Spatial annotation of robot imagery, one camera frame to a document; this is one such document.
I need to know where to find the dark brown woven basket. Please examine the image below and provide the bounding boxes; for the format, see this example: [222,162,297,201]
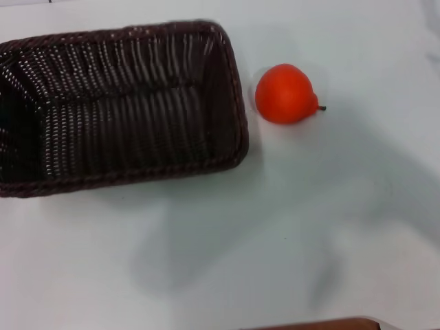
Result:
[0,19,250,199]

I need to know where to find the orange-red toy pear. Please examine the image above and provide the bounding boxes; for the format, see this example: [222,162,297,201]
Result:
[254,63,327,124]

